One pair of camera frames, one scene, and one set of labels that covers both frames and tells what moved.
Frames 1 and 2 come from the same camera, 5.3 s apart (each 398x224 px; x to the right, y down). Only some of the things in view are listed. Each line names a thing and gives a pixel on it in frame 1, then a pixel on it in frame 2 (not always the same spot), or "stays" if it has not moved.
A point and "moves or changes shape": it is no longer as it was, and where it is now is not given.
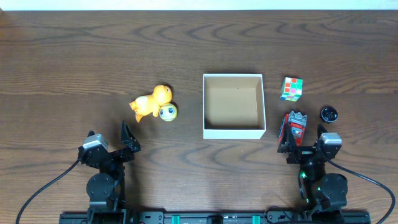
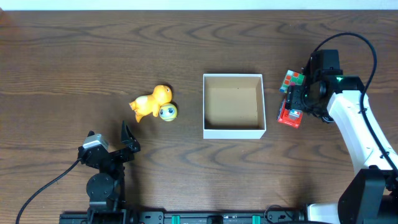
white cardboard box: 234,106 stays
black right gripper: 302,152 → 290,98
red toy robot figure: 296,122 moves or changes shape
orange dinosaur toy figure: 147,104 stays
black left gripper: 115,154 stays
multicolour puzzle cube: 291,89 moves or changes shape
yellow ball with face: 167,111 stays
